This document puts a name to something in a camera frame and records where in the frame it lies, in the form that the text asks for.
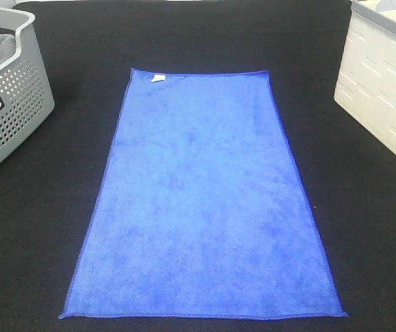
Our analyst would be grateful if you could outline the blue microfiber towel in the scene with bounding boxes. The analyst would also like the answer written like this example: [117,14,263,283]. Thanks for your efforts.
[62,69,345,320]

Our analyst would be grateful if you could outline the grey perforated laundry basket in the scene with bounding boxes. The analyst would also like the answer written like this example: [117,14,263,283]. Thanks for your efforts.
[0,8,55,163]

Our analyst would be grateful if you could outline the white plastic storage crate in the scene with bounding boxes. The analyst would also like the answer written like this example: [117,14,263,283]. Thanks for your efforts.
[334,1,396,155]

